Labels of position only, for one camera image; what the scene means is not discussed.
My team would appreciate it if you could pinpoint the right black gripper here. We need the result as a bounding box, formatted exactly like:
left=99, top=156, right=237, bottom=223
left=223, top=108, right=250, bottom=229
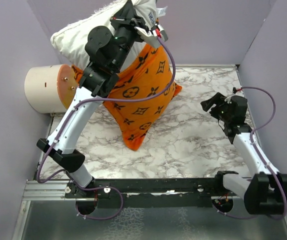
left=201, top=92, right=232, bottom=123

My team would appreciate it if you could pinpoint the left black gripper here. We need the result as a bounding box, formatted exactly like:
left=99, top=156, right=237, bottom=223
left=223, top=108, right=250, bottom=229
left=106, top=0, right=147, bottom=71

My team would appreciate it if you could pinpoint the white pillow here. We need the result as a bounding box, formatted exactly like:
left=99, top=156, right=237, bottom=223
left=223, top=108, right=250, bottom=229
left=50, top=0, right=158, bottom=70

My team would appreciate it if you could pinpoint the orange patterned pillowcase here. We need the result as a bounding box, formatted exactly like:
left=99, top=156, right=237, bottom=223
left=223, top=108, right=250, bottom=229
left=70, top=43, right=183, bottom=152

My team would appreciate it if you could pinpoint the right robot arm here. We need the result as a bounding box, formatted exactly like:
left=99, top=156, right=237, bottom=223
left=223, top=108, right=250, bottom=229
left=201, top=92, right=287, bottom=216

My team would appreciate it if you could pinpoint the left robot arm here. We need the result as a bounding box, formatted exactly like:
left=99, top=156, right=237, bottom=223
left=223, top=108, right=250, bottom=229
left=37, top=0, right=160, bottom=198

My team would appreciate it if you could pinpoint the white pillow care label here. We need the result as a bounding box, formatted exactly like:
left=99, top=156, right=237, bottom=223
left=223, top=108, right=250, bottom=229
left=156, top=6, right=168, bottom=19

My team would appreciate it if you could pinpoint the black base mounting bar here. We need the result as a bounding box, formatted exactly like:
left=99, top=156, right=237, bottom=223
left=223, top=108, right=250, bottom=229
left=65, top=178, right=235, bottom=208

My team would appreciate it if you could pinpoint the white cylinder with pegs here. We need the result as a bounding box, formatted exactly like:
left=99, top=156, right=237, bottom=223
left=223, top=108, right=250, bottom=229
left=24, top=64, right=78, bottom=114

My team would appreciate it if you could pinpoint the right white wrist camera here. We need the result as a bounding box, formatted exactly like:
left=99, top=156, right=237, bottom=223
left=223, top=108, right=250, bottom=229
left=224, top=87, right=242, bottom=103

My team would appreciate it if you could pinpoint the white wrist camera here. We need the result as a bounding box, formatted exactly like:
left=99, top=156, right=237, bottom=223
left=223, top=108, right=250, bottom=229
left=134, top=23, right=169, bottom=49
left=224, top=87, right=242, bottom=103

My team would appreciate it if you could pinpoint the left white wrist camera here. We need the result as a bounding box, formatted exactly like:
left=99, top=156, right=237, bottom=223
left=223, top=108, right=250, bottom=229
left=134, top=23, right=169, bottom=49

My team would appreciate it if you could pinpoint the aluminium rail frame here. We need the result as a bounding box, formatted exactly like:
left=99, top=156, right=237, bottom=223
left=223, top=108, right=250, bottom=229
left=22, top=178, right=287, bottom=201

